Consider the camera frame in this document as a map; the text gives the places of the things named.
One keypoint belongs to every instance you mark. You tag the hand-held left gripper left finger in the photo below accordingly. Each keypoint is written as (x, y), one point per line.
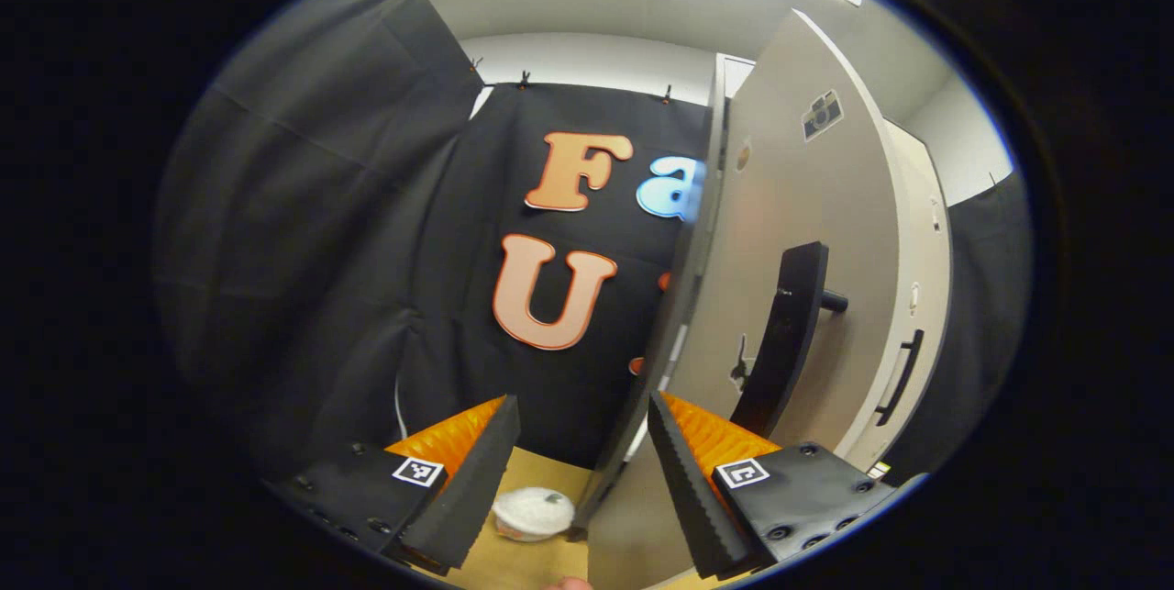
(468, 489)

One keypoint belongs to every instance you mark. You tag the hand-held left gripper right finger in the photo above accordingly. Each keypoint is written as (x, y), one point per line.
(692, 489)

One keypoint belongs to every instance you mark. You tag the white cabinet door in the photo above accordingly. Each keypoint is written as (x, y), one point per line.
(926, 296)
(798, 195)

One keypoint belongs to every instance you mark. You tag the white and grey shoe cabinet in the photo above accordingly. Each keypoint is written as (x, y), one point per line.
(913, 159)

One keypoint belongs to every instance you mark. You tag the white plush toy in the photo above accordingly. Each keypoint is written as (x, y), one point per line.
(532, 512)

